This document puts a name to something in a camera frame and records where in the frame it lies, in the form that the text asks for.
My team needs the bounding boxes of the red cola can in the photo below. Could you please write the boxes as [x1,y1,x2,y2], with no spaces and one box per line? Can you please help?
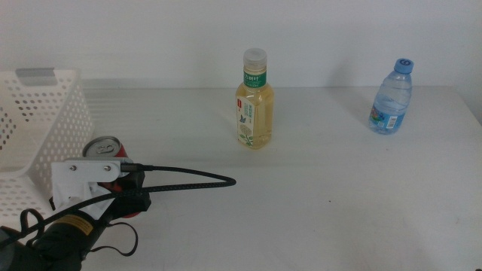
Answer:
[82,135,148,220]

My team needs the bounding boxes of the yellow tea bottle green label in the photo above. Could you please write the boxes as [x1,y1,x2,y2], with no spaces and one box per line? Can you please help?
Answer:
[235,47,275,150]

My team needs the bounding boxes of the clear water bottle blue cap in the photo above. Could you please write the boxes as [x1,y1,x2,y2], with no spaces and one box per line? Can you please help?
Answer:
[368,58,414,136]

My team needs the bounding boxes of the white perforated plastic basket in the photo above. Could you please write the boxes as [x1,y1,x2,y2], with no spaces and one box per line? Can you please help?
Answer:
[0,67,95,221]

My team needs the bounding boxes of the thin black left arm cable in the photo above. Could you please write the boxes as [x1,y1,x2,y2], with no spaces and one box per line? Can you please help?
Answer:
[18,209,139,257]

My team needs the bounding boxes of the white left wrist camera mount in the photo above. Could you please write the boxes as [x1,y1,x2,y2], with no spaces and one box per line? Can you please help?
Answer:
[50,157,124,220]

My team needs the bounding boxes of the thick braided black cable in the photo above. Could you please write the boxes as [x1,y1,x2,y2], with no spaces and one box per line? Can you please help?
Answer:
[0,162,237,249]

